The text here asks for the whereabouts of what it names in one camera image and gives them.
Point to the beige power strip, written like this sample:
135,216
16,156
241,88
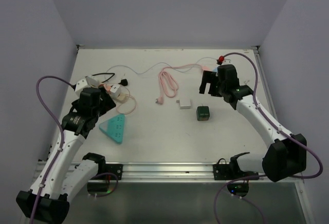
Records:
123,83

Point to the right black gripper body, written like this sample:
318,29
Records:
212,78

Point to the white usb charger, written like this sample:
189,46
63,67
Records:
115,91

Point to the dark green cube plug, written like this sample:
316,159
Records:
203,113

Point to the aluminium front rail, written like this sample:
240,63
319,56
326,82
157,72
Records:
167,172

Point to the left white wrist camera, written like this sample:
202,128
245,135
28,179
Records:
86,82

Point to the teal triangular socket adapter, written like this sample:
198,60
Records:
113,128

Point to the pink plug on strip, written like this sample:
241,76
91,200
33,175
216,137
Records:
107,88

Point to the white charger plug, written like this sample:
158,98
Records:
184,103

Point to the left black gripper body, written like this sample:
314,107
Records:
105,104

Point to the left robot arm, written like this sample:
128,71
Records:
49,198

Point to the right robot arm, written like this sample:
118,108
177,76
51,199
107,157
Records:
286,153

